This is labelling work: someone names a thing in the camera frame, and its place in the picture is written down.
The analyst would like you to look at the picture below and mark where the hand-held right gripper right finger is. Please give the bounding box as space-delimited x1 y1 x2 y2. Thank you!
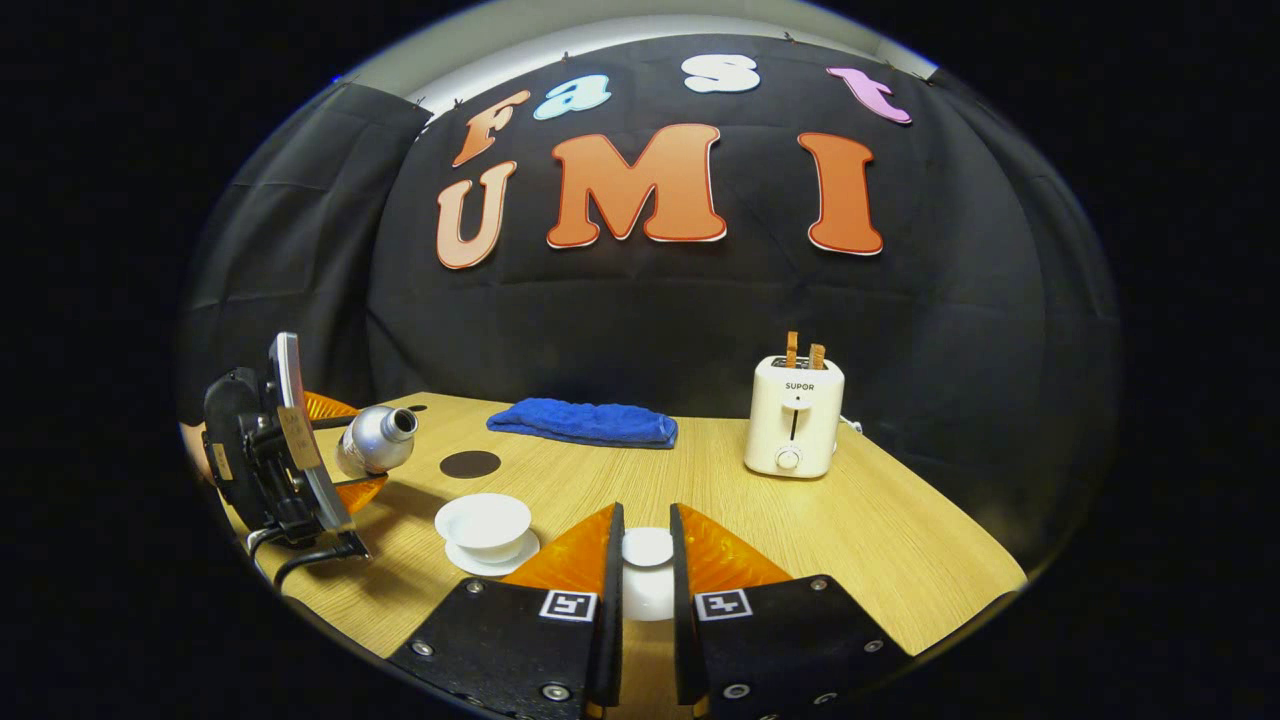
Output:
670 503 916 720

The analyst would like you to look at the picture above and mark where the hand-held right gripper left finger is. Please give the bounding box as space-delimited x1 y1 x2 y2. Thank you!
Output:
388 502 626 720

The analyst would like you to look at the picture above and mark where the white teacup lid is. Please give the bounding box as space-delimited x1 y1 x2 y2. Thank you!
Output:
620 527 678 623

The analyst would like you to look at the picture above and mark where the silver water bottle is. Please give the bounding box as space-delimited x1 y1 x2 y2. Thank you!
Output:
335 405 419 478

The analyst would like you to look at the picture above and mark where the dark round coaster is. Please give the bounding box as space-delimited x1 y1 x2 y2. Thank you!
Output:
440 450 502 480

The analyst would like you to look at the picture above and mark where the white teacup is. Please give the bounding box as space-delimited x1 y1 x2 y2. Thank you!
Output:
435 493 532 563

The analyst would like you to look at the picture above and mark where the white saucer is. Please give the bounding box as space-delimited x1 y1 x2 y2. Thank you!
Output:
445 530 541 578

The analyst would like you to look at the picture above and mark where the blue towel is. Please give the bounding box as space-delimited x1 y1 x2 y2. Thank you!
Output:
487 398 679 450

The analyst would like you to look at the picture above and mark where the cream toaster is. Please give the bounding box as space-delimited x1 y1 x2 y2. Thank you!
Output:
743 355 846 479

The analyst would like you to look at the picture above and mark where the black backdrop cloth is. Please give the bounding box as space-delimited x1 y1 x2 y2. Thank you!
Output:
175 35 1121 561

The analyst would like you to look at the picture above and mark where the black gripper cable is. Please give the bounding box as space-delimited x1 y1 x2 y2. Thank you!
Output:
248 528 371 591

